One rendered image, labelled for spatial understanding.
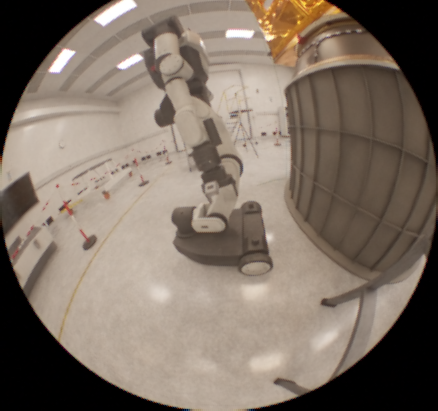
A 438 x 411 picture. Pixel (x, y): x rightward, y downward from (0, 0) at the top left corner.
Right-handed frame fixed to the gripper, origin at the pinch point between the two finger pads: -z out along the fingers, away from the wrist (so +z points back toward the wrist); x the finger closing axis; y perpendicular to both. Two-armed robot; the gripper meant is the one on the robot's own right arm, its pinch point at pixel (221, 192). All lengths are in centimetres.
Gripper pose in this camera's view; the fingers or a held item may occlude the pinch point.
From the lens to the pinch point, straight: 48.7
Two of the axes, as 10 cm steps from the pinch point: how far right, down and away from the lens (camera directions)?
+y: 1.3, -4.8, 8.7
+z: -3.6, -8.4, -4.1
